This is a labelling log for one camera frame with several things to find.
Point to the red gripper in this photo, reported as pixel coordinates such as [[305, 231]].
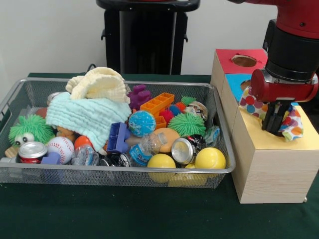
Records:
[[281, 90]]

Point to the polka dot cloth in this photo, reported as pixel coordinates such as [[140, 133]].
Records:
[[251, 104]]

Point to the cream cloth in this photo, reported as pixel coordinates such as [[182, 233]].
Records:
[[99, 84]]

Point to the mint green cloth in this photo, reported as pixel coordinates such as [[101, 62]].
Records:
[[87, 117]]

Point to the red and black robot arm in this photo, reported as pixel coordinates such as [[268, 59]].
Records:
[[291, 37]]

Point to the wooden three-hole box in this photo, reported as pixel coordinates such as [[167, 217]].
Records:
[[274, 174]]

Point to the silver mesh bin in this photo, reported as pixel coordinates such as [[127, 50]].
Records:
[[37, 178]]

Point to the yellow ball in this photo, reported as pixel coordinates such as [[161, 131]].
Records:
[[161, 163], [210, 160]]

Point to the green spiky ball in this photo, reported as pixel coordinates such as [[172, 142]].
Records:
[[32, 127], [187, 123]]

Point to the black soda can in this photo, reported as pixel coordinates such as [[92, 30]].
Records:
[[187, 147]]

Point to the orange building block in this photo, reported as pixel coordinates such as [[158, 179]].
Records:
[[157, 103]]

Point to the blue globe ball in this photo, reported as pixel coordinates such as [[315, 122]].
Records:
[[142, 124]]

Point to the dark green table cloth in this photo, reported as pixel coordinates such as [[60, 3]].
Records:
[[149, 214]]

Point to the silver red soda can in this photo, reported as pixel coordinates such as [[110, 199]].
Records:
[[32, 152]]

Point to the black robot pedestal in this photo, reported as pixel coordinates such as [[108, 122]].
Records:
[[147, 37]]

